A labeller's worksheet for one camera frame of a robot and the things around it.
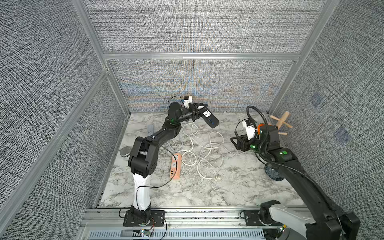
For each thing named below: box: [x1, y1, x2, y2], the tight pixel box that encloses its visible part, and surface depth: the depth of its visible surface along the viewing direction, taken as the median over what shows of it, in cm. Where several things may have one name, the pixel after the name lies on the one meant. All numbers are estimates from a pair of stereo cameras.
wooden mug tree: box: [269, 111, 293, 136], surface depth 84 cm
